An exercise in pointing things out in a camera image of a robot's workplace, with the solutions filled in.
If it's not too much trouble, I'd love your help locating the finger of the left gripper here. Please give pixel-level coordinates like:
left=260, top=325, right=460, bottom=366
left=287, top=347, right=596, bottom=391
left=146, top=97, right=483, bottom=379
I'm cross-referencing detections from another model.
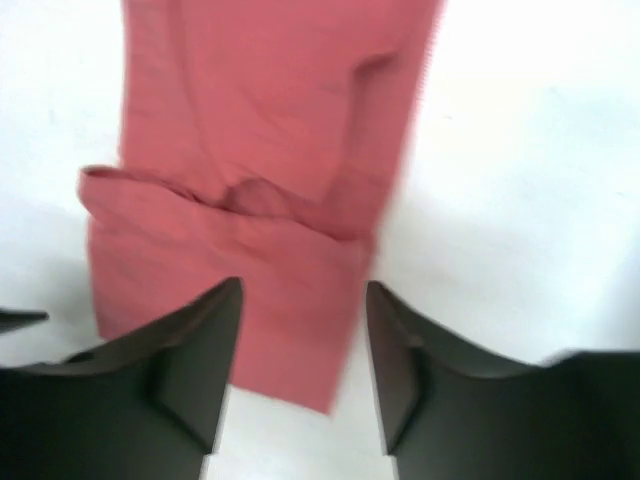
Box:
left=0, top=309, right=49, bottom=334

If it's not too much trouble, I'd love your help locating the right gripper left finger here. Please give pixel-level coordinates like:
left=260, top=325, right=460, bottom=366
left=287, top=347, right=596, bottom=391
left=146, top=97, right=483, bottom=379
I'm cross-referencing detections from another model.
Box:
left=1, top=278, right=243, bottom=479

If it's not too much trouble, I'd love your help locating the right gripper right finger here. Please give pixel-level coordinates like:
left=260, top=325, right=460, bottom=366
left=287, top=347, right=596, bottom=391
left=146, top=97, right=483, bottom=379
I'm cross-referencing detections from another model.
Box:
left=366, top=281, right=639, bottom=480

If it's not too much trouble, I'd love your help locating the salmon pink t shirt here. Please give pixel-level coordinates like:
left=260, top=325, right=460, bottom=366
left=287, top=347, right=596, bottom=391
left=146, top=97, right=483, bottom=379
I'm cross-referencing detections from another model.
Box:
left=79, top=1, right=440, bottom=413

